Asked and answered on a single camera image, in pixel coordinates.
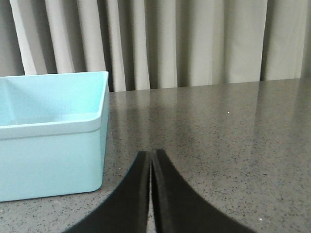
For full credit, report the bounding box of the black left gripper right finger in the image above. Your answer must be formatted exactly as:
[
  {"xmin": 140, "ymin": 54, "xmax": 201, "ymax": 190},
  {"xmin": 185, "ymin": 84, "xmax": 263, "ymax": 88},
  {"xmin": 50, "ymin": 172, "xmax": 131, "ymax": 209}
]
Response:
[{"xmin": 151, "ymin": 149, "xmax": 253, "ymax": 233}]

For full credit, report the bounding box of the light blue plastic box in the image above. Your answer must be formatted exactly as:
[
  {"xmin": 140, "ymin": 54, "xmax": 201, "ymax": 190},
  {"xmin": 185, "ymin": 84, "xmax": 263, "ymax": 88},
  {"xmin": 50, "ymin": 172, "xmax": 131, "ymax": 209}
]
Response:
[{"xmin": 0, "ymin": 71, "xmax": 109, "ymax": 201}]

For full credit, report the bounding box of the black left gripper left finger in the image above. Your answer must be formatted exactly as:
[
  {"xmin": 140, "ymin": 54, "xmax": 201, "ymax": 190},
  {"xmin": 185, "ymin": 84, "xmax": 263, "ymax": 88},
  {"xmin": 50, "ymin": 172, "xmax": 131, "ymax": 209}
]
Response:
[{"xmin": 66, "ymin": 151, "xmax": 150, "ymax": 233}]

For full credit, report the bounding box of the grey pleated curtain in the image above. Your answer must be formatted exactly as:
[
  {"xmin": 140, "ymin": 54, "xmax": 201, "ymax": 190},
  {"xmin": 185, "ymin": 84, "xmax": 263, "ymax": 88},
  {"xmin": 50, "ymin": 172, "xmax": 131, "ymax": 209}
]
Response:
[{"xmin": 0, "ymin": 0, "xmax": 311, "ymax": 91}]

